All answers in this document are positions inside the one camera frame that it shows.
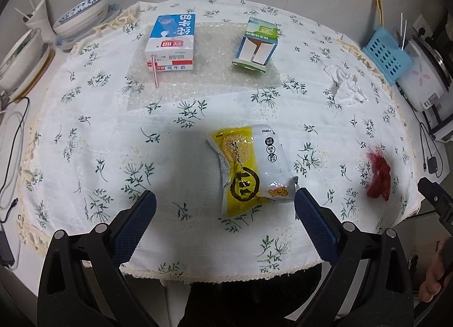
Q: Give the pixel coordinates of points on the red crumpled wrapper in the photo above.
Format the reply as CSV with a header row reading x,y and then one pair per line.
x,y
380,176

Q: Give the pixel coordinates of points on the pair of white sticks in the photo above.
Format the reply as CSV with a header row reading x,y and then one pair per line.
x,y
403,31

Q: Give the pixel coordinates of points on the white tissue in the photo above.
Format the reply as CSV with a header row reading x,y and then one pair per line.
x,y
345,84

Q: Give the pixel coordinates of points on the white and black box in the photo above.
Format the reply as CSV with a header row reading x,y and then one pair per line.
x,y
442,123

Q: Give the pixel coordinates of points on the blue floral bowl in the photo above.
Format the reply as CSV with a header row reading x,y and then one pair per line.
x,y
83,14

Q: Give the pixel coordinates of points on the white bowl with dark rim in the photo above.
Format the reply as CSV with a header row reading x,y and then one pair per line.
x,y
21,54

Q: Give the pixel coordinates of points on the wall socket with plug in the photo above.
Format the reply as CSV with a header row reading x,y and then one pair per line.
x,y
423,26

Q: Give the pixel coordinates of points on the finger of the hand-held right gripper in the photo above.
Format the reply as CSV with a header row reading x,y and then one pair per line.
x,y
430,191

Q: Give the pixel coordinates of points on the round wooden coaster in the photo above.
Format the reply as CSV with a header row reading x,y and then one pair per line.
x,y
35,77

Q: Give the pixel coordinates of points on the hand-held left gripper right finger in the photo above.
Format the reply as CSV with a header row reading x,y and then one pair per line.
x,y
315,224

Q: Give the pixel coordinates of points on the white utensil holder cup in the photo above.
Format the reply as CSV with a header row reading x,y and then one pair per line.
x,y
40,24

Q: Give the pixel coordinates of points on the white rice cooker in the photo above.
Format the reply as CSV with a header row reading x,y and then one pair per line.
x,y
426,76

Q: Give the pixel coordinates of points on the white stick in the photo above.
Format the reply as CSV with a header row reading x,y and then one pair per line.
x,y
23,14
32,4

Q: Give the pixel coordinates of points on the blue plastic basket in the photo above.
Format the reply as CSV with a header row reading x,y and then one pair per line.
x,y
387,56

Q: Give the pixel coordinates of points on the person's right hand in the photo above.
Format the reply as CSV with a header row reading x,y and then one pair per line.
x,y
435,277

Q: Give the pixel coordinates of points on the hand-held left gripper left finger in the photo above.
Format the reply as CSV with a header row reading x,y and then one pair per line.
x,y
136,222

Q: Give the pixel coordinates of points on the white floral tablecloth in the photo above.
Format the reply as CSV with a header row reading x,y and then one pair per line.
x,y
106,143

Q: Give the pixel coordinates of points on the wooden chopsticks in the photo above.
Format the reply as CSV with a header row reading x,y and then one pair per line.
x,y
378,10

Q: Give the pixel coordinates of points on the pink drinking straw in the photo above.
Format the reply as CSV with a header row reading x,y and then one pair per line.
x,y
155,74

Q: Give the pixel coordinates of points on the yellow snack packet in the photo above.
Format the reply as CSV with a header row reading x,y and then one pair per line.
x,y
247,171

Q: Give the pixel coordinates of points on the small black adapter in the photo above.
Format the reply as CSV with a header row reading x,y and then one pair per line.
x,y
433,165

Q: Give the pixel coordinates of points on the green milk carton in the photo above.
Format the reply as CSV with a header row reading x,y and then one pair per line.
x,y
256,47

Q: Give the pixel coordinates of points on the clear bubble wrap sheet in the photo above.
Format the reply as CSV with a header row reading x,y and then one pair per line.
x,y
212,79

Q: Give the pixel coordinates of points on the blue milk carton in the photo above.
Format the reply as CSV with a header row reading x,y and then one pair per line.
x,y
171,40

